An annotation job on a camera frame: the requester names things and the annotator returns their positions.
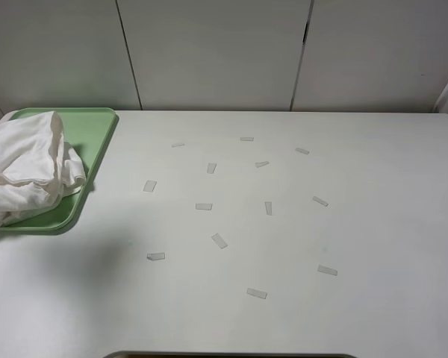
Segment white short sleeve shirt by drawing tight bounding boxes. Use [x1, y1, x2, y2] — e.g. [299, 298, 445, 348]
[0, 111, 87, 227]

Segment green plastic tray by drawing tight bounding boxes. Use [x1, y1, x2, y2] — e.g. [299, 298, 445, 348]
[0, 107, 119, 235]

